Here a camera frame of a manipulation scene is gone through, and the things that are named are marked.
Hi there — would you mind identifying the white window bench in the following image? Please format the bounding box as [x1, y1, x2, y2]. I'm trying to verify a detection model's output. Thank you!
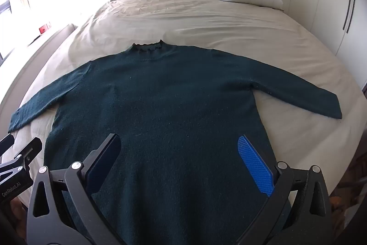
[0, 23, 78, 100]

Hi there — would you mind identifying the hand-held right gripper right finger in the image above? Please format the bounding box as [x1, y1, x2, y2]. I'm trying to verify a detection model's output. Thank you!
[229, 134, 334, 245]

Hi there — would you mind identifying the dark teal towel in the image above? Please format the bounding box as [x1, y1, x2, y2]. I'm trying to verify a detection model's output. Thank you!
[8, 40, 343, 245]

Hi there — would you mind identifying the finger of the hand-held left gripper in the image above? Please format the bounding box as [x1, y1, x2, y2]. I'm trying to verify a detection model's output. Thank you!
[13, 137, 43, 174]
[0, 134, 15, 161]

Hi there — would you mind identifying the bed with beige sheet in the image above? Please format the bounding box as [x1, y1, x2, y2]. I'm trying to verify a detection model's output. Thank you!
[0, 0, 367, 205]

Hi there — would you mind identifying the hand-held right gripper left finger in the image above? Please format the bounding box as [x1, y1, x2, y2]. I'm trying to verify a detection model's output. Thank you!
[26, 133, 127, 245]

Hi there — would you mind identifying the black wardrobe handle strip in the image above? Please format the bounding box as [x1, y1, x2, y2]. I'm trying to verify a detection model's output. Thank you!
[342, 0, 356, 32]

